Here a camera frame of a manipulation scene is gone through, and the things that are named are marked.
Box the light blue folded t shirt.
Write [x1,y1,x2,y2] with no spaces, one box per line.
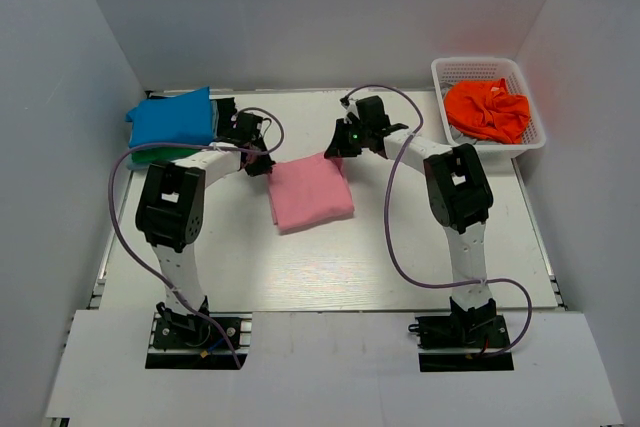
[125,100,221,172]

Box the grey t shirt in basket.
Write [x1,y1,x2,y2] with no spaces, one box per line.
[440,82,497,146]

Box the white plastic basket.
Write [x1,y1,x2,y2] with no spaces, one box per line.
[431,57,546,161]

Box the black folded t shirt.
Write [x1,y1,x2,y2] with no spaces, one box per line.
[214,97,238,137]

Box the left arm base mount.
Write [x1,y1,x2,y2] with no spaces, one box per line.
[145,303,252,371]

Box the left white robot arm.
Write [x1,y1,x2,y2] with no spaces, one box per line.
[135,108,275,346]

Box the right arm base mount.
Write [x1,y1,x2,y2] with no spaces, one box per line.
[407,314,514,373]

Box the green folded t shirt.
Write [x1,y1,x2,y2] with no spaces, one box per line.
[130,147,198,166]

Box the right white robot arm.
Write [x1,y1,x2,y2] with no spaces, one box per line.
[324,96,496,346]

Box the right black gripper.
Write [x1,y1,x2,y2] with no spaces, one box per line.
[326,118,372,158]

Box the orange t shirt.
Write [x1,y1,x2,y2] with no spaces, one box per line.
[443,78,531,144]

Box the pink t shirt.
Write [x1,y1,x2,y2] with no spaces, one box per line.
[267,153,355,234]

